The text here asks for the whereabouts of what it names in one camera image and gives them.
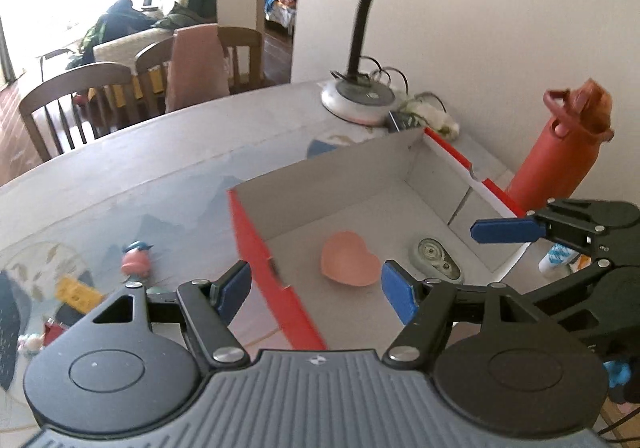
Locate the yellow essential oil box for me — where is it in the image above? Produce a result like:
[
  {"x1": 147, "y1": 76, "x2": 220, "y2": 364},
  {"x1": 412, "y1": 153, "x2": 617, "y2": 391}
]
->
[{"x1": 55, "y1": 276, "x2": 104, "y2": 315}]

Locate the small white rabbit toy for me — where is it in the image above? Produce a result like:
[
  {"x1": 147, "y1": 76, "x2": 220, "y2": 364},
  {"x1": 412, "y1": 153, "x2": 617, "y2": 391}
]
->
[{"x1": 17, "y1": 333, "x2": 44, "y2": 357}]

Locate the blue-gloved right hand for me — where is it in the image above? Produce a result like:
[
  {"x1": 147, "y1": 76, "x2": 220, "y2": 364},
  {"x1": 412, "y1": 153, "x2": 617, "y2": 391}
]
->
[{"x1": 603, "y1": 360, "x2": 631, "y2": 388}]

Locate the grey oval correction tape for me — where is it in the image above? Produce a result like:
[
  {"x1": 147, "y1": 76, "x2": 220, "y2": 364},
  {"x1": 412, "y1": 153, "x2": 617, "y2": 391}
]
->
[{"x1": 409, "y1": 237, "x2": 463, "y2": 283}]

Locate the white and blue tube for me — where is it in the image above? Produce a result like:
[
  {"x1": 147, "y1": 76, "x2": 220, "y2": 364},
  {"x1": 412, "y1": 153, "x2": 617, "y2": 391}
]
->
[{"x1": 538, "y1": 243, "x2": 579, "y2": 275}]

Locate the pink cartoon figurine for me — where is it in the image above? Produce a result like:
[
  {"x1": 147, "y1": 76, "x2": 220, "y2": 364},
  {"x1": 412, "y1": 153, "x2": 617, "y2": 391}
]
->
[{"x1": 120, "y1": 241, "x2": 153, "y2": 280}]

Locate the red water bottle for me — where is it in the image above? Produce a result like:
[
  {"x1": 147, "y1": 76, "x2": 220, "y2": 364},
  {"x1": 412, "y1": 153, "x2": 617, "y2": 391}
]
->
[{"x1": 506, "y1": 79, "x2": 614, "y2": 211}]

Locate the pink heart-shaped dish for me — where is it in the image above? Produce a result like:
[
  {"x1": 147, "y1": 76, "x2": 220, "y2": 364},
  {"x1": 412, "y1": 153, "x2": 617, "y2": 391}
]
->
[{"x1": 320, "y1": 231, "x2": 382, "y2": 287}]

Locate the white tissue wad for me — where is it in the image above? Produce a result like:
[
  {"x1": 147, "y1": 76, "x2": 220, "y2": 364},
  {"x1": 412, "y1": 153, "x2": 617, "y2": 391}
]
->
[{"x1": 400, "y1": 101, "x2": 460, "y2": 141}]

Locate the red and white cardboard box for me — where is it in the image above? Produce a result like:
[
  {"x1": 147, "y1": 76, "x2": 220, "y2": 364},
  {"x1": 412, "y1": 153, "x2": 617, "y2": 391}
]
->
[{"x1": 229, "y1": 130, "x2": 525, "y2": 350}]

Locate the black binder clip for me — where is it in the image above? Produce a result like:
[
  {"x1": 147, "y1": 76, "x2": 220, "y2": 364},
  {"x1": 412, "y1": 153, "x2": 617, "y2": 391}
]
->
[{"x1": 386, "y1": 112, "x2": 412, "y2": 133}]

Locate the painted landscape table mat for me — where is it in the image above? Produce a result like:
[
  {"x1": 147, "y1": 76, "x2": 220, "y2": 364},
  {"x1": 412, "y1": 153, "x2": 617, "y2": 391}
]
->
[{"x1": 1, "y1": 131, "x2": 372, "y2": 434}]

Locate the small red box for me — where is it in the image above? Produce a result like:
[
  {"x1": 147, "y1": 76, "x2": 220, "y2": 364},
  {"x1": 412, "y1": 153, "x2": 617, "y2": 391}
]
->
[{"x1": 43, "y1": 319, "x2": 68, "y2": 346}]

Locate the pink towel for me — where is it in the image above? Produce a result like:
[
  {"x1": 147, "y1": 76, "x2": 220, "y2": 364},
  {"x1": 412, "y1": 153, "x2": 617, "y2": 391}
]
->
[{"x1": 165, "y1": 24, "x2": 230, "y2": 112}]

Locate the dark wooden chair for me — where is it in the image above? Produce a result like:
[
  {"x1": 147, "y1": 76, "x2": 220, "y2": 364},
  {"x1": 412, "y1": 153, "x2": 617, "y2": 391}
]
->
[{"x1": 18, "y1": 62, "x2": 141, "y2": 162}]

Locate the wooden chair with pink towel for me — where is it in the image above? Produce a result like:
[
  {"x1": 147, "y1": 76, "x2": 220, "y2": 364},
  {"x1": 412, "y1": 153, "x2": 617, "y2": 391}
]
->
[{"x1": 134, "y1": 24, "x2": 264, "y2": 112}]

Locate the sofa with clothes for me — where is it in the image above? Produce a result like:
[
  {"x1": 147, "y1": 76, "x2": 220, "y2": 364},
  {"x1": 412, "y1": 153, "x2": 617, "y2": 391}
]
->
[{"x1": 66, "y1": 0, "x2": 217, "y2": 70}]

